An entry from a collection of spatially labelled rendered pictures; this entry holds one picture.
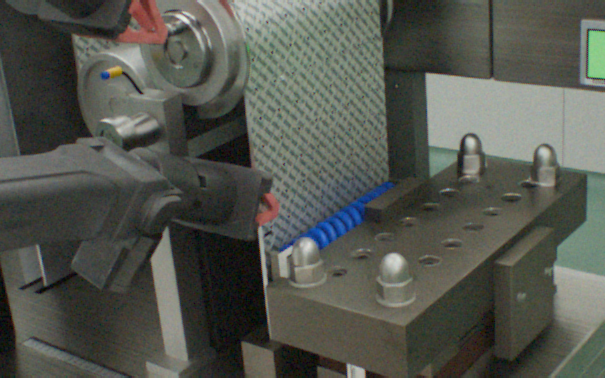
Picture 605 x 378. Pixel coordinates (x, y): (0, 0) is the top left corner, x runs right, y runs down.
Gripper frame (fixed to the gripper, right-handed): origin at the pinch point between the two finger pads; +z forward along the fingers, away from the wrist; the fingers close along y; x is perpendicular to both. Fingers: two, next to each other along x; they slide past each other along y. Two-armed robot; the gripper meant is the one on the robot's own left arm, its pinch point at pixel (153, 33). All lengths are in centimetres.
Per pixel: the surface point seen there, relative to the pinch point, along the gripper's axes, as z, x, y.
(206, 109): 8.7, -4.0, 1.6
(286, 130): 15.2, -3.0, 6.9
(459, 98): 276, 87, -117
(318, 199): 24.5, -7.6, 7.1
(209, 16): 1.8, 3.0, 4.2
